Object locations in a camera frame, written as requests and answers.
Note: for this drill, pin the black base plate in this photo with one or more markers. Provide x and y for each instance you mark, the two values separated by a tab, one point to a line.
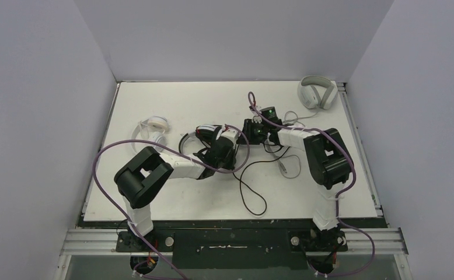
234	244

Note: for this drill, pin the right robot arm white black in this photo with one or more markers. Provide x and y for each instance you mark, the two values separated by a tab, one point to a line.
327	156

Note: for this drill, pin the grey white over-ear headphones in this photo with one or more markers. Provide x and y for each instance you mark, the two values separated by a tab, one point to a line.
316	93

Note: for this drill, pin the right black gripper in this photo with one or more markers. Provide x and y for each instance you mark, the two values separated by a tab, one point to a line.
246	131

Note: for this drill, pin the white wired headphones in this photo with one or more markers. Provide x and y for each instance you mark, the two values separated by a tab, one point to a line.
152	129

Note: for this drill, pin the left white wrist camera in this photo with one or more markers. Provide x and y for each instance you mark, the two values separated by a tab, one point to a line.
230	134

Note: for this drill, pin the aluminium rail frame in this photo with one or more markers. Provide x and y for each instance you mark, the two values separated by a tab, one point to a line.
188	104

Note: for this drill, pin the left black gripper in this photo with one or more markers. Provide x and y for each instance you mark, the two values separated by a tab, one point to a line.
230	165

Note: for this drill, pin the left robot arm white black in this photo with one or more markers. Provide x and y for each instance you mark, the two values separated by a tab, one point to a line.
142	178

